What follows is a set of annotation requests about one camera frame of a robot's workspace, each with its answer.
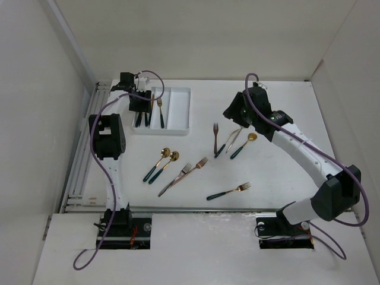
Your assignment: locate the silver spoon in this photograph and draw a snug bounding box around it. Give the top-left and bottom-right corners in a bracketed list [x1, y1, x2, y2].
[226, 126, 243, 153]

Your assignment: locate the gold fork green handle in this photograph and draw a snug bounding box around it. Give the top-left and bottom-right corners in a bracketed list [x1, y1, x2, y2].
[206, 182, 251, 201]
[157, 98, 164, 129]

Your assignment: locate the gold spoon green handle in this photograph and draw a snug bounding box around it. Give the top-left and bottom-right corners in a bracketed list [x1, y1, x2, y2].
[142, 147, 170, 182]
[148, 151, 180, 184]
[230, 133, 258, 160]

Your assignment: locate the white three-compartment cutlery tray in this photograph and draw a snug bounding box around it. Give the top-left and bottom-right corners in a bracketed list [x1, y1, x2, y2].
[132, 87, 191, 136]

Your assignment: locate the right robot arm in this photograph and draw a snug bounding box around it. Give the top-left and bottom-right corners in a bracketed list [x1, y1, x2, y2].
[223, 84, 361, 234]

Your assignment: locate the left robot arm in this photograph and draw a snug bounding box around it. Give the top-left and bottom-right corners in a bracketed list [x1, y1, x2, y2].
[88, 72, 151, 236]

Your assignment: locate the rose gold fork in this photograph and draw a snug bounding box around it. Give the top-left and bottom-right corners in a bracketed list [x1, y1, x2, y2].
[160, 156, 210, 194]

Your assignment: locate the silver fork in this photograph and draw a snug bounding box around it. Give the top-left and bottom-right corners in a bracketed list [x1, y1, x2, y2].
[157, 163, 192, 197]

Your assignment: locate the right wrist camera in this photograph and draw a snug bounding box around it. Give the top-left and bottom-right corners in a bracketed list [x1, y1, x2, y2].
[257, 82, 268, 90]

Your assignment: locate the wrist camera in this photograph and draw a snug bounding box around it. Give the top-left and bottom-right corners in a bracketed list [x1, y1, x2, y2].
[257, 82, 268, 90]
[134, 77, 150, 92]

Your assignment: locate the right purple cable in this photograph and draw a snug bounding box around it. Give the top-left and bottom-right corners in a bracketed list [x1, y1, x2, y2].
[244, 72, 370, 260]

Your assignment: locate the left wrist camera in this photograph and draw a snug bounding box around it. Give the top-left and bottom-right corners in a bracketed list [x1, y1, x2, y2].
[134, 77, 150, 92]

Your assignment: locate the copper fork green handle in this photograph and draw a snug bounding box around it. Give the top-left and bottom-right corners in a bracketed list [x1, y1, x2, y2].
[213, 123, 219, 154]

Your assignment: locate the gold fork green handle front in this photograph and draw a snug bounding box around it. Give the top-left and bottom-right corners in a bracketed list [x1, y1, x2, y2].
[206, 182, 251, 201]

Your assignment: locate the aluminium rail frame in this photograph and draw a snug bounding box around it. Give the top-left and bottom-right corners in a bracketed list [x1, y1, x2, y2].
[58, 81, 111, 213]

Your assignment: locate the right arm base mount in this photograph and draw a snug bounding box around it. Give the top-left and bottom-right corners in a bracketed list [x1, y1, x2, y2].
[255, 215, 314, 249]

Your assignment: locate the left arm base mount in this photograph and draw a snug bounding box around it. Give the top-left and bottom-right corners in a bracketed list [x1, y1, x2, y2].
[100, 211, 152, 250]

